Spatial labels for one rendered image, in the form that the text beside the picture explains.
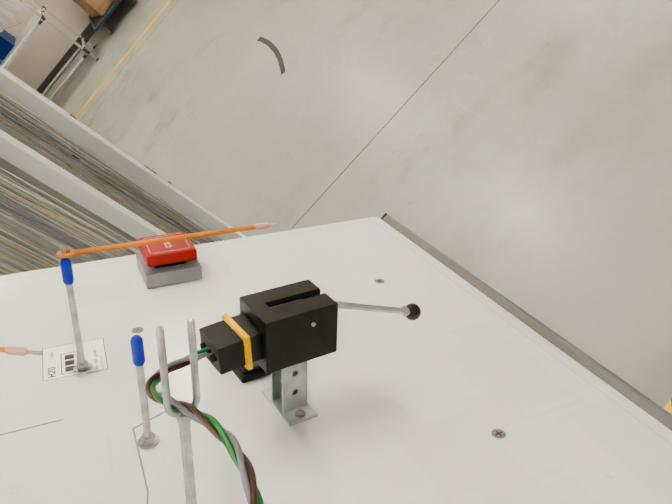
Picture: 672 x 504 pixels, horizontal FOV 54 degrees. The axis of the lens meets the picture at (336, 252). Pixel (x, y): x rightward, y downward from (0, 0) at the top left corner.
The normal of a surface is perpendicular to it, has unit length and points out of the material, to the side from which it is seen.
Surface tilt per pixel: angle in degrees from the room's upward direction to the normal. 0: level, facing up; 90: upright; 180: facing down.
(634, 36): 0
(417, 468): 48
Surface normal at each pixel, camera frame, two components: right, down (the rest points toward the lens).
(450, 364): 0.03, -0.90
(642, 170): -0.65, -0.49
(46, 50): 0.35, 0.49
